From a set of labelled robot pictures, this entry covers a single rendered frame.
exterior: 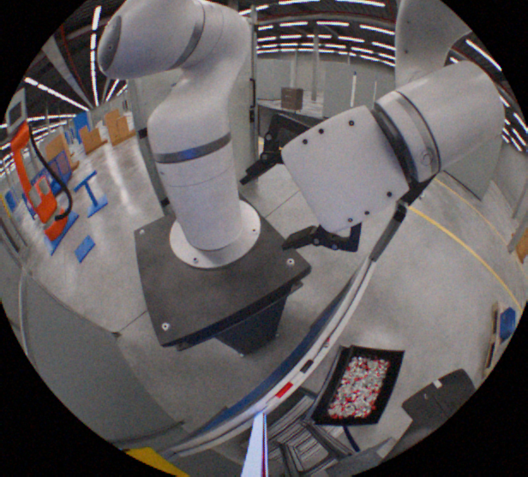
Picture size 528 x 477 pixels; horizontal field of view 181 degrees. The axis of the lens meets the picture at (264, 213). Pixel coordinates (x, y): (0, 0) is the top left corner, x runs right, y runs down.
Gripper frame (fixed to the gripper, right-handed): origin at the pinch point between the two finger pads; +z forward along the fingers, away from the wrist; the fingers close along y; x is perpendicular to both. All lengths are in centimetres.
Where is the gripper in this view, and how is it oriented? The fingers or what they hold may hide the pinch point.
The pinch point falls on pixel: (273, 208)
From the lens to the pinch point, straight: 22.6
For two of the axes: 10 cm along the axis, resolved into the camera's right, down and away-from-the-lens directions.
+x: -5.0, 3.9, -7.7
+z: -6.9, 3.7, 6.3
